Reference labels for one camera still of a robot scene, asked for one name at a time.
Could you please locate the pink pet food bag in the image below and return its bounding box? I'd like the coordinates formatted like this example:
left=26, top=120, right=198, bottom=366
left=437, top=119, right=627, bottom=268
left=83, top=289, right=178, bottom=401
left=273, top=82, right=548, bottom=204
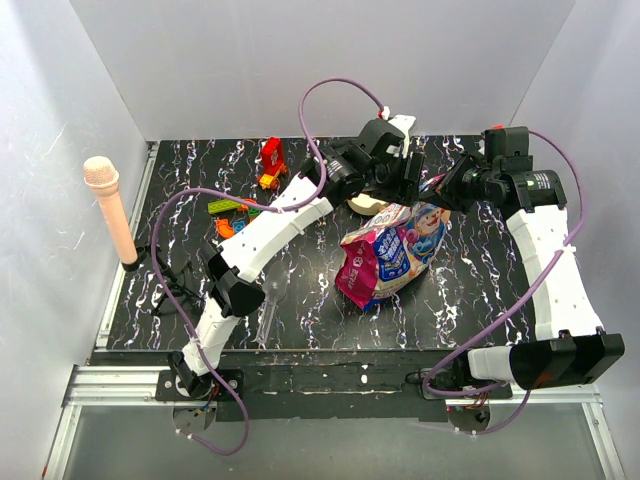
left=335, top=201, right=451, bottom=311

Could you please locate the clear plastic scoop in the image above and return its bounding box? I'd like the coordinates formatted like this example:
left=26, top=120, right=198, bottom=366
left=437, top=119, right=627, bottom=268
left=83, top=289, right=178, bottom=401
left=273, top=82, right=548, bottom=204
left=255, top=261, right=290, bottom=347

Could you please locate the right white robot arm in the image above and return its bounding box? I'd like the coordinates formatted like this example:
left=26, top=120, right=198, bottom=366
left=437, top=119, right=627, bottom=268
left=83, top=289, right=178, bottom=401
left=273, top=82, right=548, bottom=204
left=422, top=127, right=625, bottom=398

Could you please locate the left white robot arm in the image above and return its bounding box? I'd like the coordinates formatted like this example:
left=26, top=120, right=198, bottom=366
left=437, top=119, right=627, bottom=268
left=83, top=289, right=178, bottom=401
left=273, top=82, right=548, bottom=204
left=169, top=115, right=423, bottom=400

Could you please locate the cream double pet bowl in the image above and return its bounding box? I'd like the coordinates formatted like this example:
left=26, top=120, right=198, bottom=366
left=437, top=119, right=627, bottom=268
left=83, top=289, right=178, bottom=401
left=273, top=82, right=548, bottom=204
left=347, top=193, right=389, bottom=217

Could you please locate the red toy block car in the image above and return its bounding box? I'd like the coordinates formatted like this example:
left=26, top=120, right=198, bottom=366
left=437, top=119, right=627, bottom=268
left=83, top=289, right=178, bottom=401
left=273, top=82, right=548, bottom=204
left=258, top=137, right=288, bottom=190

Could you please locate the orange curved toy track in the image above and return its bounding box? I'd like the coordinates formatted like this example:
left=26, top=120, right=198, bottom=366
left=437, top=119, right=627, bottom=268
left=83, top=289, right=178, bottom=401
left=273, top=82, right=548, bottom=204
left=211, top=198, right=261, bottom=239

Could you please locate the green toy brick plate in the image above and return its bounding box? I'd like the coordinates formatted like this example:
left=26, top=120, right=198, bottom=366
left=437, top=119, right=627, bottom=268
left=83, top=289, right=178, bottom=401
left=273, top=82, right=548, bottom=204
left=207, top=199, right=248, bottom=215

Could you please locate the black microphone tripod stand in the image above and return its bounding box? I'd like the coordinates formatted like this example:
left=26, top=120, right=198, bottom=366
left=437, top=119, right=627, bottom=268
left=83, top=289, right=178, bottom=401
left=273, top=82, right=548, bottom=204
left=121, top=243, right=205, bottom=314

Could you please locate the pink microphone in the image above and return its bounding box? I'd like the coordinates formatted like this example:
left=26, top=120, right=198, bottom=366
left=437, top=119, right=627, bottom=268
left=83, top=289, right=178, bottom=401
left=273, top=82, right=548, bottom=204
left=83, top=156, right=138, bottom=271

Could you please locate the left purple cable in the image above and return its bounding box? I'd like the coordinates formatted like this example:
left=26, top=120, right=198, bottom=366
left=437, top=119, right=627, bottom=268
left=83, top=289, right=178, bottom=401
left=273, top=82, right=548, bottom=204
left=149, top=77, right=391, bottom=456

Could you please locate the aluminium frame rail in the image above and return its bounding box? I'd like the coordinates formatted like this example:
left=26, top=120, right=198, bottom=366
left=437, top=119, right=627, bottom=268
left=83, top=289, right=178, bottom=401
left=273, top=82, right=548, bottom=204
left=41, top=142, right=159, bottom=479

